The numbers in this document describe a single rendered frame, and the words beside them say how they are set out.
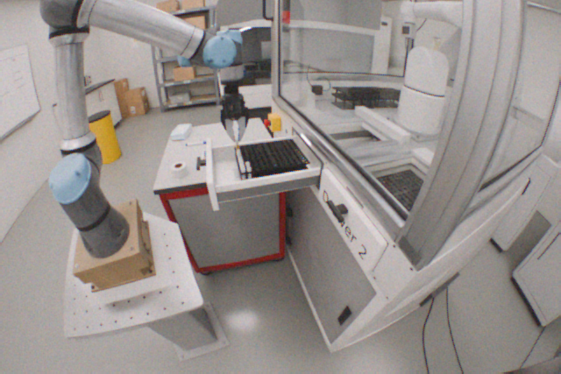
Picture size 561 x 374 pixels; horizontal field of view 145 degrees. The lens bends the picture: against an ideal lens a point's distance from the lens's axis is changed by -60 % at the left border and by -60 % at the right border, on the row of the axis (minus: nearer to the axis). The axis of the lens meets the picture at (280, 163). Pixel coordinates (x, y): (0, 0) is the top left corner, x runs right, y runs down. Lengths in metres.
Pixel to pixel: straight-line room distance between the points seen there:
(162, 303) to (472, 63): 0.74
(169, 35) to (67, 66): 0.28
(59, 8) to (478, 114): 0.66
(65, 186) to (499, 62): 0.72
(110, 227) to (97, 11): 0.47
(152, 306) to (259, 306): 0.85
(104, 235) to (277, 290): 1.06
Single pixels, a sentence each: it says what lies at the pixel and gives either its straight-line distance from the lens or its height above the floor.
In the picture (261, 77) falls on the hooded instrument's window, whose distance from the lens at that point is 1.50.
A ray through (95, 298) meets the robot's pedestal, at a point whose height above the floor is 0.76.
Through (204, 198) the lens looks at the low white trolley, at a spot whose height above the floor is 0.66.
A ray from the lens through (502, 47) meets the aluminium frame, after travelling 0.30.
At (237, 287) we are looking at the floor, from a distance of 1.43.
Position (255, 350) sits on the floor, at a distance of 1.30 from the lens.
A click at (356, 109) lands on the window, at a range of 0.51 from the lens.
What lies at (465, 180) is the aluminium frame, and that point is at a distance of 0.32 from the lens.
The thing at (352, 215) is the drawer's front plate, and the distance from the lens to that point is 0.53.
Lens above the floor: 1.27
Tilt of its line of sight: 33 degrees down
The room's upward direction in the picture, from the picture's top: straight up
